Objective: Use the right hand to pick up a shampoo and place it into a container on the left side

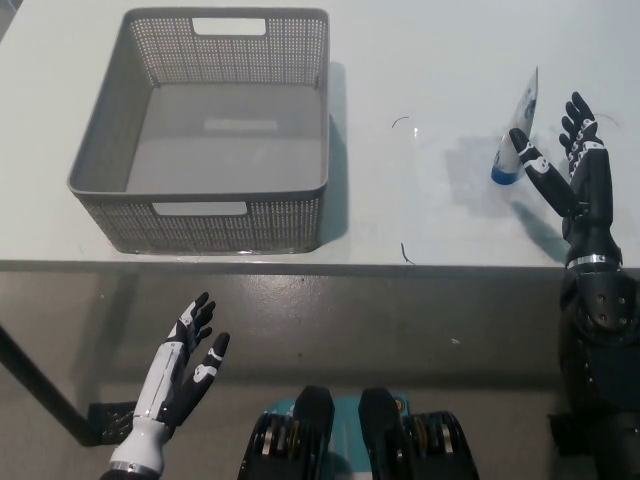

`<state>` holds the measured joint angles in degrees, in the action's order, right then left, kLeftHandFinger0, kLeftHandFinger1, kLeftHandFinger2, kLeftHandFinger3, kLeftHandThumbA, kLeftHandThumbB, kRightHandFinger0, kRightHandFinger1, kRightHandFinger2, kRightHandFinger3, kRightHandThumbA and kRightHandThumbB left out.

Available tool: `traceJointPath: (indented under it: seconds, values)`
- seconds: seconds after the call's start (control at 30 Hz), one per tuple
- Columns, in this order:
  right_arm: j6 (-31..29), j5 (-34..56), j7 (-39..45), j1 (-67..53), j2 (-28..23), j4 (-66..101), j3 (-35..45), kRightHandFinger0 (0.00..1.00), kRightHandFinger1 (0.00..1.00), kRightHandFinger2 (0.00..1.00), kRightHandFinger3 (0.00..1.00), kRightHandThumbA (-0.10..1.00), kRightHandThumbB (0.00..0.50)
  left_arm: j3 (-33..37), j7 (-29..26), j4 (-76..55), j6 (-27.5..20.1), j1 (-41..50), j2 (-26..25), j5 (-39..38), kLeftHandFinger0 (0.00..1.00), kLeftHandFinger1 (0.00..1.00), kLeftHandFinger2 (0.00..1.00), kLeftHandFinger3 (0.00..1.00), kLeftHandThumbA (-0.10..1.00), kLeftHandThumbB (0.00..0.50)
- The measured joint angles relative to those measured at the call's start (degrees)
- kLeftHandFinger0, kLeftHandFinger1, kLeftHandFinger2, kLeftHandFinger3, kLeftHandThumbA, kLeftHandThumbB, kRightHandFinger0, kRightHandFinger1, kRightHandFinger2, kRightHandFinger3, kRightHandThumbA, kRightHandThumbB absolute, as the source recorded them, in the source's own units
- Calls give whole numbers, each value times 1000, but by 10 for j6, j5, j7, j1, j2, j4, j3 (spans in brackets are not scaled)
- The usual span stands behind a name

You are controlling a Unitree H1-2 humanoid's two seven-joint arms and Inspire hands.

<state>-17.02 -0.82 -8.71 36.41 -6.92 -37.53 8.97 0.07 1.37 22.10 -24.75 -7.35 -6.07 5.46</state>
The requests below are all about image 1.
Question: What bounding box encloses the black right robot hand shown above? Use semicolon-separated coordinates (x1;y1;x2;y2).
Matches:
508;91;615;231

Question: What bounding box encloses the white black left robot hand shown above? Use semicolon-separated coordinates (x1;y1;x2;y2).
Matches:
132;292;232;430

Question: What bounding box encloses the white shampoo tube blue cap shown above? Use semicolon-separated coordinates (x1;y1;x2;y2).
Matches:
489;65;541;186

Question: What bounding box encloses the black table leg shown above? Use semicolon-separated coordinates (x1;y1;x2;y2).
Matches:
0;322;104;447

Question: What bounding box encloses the gray perforated plastic basket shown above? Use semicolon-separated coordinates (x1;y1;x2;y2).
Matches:
68;8;332;256

